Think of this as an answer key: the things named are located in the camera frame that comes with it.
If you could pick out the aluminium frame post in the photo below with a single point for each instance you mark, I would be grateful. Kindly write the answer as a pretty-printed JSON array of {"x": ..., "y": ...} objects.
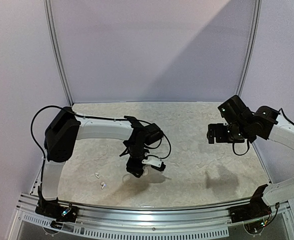
[
  {"x": 249, "y": 47},
  {"x": 56, "y": 51}
]

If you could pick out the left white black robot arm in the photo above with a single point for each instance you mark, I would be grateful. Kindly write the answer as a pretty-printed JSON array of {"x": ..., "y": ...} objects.
[{"x": 69, "y": 127}]

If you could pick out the right aluminium frame post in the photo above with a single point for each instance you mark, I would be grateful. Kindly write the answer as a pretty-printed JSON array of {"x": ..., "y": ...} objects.
[{"x": 249, "y": 47}]

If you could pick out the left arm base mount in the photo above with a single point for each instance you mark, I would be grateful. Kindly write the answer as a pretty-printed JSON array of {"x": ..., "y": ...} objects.
[{"x": 60, "y": 213}]

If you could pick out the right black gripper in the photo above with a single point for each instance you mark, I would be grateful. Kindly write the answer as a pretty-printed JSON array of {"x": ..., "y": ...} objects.
[{"x": 214, "y": 132}]

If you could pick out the left aluminium frame post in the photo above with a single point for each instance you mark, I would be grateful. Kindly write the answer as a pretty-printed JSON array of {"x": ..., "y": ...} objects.
[{"x": 56, "y": 51}]

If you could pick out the aluminium front rail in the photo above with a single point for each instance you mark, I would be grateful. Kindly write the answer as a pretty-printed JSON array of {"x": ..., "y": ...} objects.
[{"x": 209, "y": 222}]

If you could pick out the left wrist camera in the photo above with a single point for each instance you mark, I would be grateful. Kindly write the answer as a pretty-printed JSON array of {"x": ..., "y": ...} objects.
[{"x": 155, "y": 163}]

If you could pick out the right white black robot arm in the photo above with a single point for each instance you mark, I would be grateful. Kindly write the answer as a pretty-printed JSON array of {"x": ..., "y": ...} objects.
[{"x": 244, "y": 126}]

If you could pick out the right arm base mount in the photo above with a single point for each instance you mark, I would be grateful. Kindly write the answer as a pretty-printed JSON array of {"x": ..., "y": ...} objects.
[{"x": 252, "y": 210}]

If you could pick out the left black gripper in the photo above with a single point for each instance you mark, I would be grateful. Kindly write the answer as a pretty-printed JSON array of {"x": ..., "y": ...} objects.
[{"x": 133, "y": 169}]

